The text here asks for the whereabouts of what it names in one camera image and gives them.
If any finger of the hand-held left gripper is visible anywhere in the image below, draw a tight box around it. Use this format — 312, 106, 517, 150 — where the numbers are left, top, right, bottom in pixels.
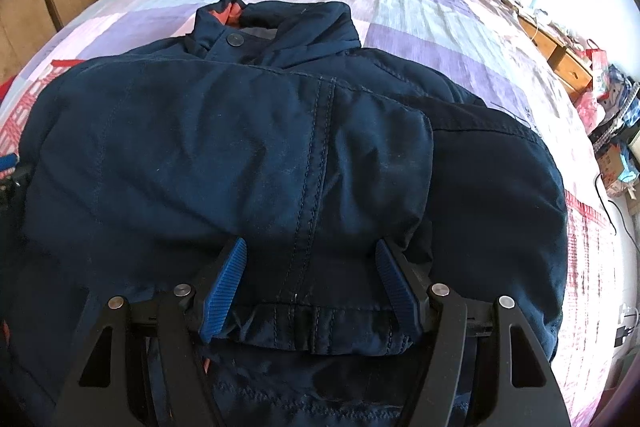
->
0, 154, 28, 208

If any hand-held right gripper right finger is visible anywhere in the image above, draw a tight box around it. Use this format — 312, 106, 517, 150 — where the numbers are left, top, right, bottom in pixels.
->
375, 239, 573, 427

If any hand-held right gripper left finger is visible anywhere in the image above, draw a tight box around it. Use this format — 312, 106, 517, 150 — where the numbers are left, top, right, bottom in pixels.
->
50, 237, 248, 427

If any navy blue padded jacket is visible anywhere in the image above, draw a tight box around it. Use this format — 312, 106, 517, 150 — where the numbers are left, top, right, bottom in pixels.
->
0, 0, 568, 427

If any pile of patterned clothes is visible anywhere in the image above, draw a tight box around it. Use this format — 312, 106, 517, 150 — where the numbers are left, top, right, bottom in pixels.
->
600, 67, 640, 142

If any red checked mat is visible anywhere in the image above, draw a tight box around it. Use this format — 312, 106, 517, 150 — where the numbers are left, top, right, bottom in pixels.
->
0, 57, 623, 408

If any black charger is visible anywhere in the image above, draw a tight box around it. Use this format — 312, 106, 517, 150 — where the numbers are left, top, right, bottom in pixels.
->
617, 304, 640, 348

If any cardboard box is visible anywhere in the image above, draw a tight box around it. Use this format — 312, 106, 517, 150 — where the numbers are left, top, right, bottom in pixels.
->
597, 142, 640, 198

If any pink gift bag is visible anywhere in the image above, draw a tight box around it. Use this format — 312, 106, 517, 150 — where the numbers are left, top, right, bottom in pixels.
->
575, 92, 608, 135

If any wooden nightstand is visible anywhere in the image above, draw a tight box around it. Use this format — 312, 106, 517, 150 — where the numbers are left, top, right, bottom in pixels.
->
517, 14, 596, 98

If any patchwork quilted bed cover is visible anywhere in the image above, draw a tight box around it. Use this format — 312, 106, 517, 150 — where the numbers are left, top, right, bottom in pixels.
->
0, 0, 626, 427

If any red gift bag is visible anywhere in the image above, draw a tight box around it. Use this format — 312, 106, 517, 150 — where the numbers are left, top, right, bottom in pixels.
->
580, 39, 608, 70

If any black floor cable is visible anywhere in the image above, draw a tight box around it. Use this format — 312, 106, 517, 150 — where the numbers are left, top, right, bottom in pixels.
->
594, 172, 621, 235

